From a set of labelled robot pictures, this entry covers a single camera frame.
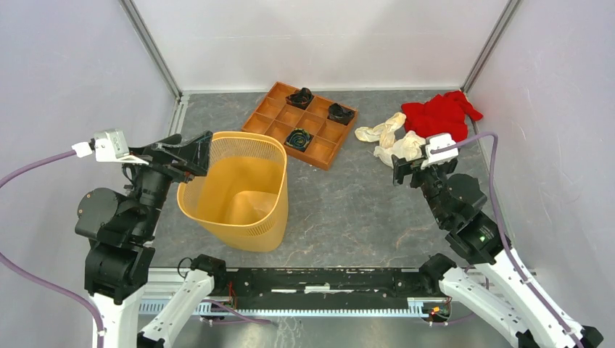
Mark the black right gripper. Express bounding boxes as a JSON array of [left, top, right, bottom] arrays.
[[389, 154, 454, 225]]

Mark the black rolled strap right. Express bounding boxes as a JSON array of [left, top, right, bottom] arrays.
[[327, 102, 357, 126]]

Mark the orange compartment tray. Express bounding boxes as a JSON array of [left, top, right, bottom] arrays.
[[241, 82, 359, 170]]

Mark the dark patterned rolled strap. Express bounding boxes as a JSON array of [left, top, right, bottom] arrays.
[[284, 128, 315, 153]]

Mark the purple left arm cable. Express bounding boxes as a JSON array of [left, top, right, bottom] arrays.
[[0, 149, 106, 348]]

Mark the black rolled strap rear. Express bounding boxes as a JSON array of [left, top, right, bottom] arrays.
[[285, 87, 315, 110]]

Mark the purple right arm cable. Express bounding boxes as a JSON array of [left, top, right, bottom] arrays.
[[429, 131, 585, 348]]

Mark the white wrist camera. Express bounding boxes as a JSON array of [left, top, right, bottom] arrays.
[[421, 133, 459, 170], [71, 128, 149, 165]]

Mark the black rolled strap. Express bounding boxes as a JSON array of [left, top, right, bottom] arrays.
[[285, 87, 315, 110], [327, 102, 357, 126]]

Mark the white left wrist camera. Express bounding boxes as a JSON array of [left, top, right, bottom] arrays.
[[71, 128, 149, 165]]

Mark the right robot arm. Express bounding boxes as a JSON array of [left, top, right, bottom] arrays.
[[392, 156, 603, 347]]

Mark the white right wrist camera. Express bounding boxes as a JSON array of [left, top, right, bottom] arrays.
[[421, 133, 459, 170]]

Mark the yellow mesh trash bin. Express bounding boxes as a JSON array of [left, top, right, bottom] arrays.
[[177, 131, 289, 252]]

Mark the cream plastic trash bag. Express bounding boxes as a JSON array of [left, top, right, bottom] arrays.
[[355, 112, 426, 168]]

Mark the red cloth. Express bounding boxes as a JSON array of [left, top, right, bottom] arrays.
[[401, 91, 484, 142]]

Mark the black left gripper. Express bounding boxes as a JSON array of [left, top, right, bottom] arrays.
[[123, 128, 215, 236]]

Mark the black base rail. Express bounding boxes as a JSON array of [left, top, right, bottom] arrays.
[[210, 268, 445, 311]]

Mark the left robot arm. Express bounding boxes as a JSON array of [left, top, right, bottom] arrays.
[[75, 129, 228, 347]]

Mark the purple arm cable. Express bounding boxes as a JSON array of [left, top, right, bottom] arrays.
[[429, 131, 585, 348], [0, 149, 106, 348]]

